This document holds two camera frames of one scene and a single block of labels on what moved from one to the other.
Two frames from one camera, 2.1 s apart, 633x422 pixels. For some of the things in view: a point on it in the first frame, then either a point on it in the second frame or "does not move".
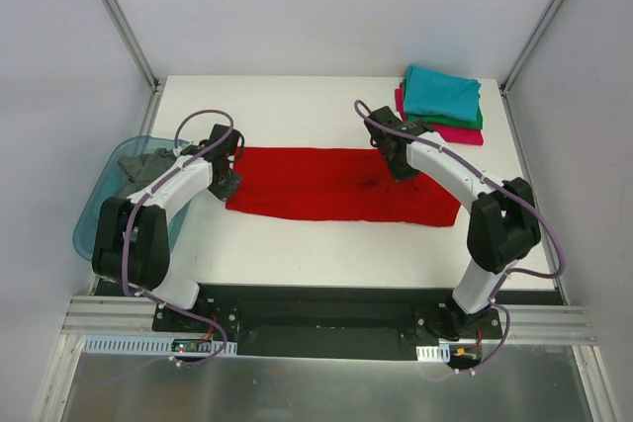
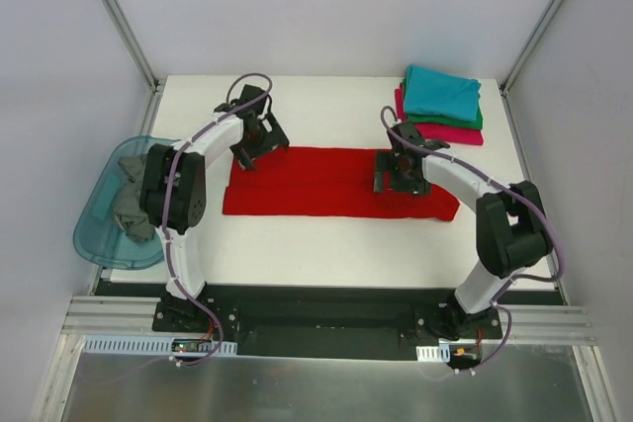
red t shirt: [335, 185] does not move
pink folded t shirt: [454, 134] does not move
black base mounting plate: [314, 321] does not move
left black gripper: [225, 185] -> [262, 149]
